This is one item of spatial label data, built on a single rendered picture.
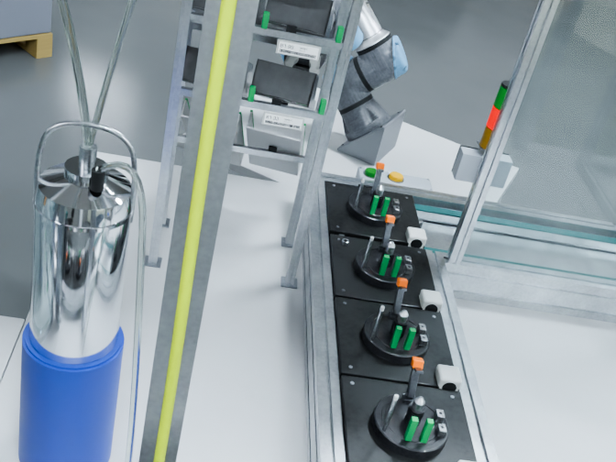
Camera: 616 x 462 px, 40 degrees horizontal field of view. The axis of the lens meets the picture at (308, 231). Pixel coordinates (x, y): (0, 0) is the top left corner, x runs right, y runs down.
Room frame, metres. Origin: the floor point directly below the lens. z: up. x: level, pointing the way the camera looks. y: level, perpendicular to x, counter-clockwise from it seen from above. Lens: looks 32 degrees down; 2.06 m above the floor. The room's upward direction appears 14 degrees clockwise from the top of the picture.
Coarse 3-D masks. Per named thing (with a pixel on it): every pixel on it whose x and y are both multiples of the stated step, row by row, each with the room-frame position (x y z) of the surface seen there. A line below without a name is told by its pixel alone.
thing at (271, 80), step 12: (264, 60) 1.69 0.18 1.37; (264, 72) 1.68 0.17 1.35; (276, 72) 1.68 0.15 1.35; (288, 72) 1.69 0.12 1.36; (300, 72) 1.69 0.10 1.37; (312, 72) 1.69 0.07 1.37; (252, 84) 1.67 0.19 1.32; (264, 84) 1.67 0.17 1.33; (276, 84) 1.67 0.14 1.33; (288, 84) 1.68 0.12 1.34; (300, 84) 1.68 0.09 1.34; (312, 84) 1.68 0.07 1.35; (264, 96) 1.68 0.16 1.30; (276, 96) 1.66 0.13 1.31; (288, 96) 1.67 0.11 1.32; (300, 96) 1.67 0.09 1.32; (312, 96) 1.71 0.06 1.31; (312, 108) 1.82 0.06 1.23
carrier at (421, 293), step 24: (336, 240) 1.70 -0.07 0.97; (360, 240) 1.73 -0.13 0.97; (336, 264) 1.60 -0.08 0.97; (360, 264) 1.60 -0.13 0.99; (384, 264) 1.57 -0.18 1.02; (408, 264) 1.62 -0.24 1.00; (336, 288) 1.51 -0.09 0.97; (360, 288) 1.53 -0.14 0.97; (384, 288) 1.56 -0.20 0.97; (408, 288) 1.58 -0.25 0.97; (432, 288) 1.60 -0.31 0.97
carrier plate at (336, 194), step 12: (336, 192) 1.93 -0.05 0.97; (348, 192) 1.94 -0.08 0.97; (384, 192) 1.99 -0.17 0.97; (396, 192) 2.00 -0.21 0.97; (336, 204) 1.87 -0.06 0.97; (408, 204) 1.96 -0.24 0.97; (336, 216) 1.81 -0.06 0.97; (348, 216) 1.82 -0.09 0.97; (408, 216) 1.90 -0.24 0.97; (336, 228) 1.75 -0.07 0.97; (348, 228) 1.77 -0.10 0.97; (360, 228) 1.78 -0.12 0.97; (372, 228) 1.79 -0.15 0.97; (384, 228) 1.81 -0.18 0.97; (396, 228) 1.82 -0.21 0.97; (396, 240) 1.77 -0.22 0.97
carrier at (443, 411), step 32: (352, 384) 1.22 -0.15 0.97; (384, 384) 1.24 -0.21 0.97; (352, 416) 1.14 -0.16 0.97; (384, 416) 1.14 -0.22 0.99; (416, 416) 1.13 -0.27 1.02; (448, 416) 1.20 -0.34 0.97; (352, 448) 1.06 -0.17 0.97; (384, 448) 1.08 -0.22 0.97; (416, 448) 1.08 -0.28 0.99; (448, 448) 1.12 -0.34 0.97
